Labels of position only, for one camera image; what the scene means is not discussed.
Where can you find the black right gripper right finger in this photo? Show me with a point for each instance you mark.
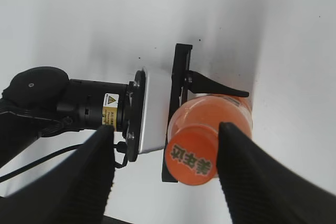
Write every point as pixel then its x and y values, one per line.
pixel 259 189

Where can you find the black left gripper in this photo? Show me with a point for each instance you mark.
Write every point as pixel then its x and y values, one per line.
pixel 196 82

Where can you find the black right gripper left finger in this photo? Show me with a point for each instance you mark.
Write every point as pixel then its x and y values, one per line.
pixel 75 191

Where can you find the orange soda plastic bottle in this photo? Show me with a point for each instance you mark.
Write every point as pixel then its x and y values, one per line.
pixel 211 110

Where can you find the orange bottle cap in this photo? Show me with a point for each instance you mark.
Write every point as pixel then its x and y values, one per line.
pixel 191 155

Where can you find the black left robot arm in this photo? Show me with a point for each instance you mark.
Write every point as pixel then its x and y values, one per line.
pixel 45 102

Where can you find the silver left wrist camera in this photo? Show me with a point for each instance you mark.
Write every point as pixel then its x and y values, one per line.
pixel 150 101

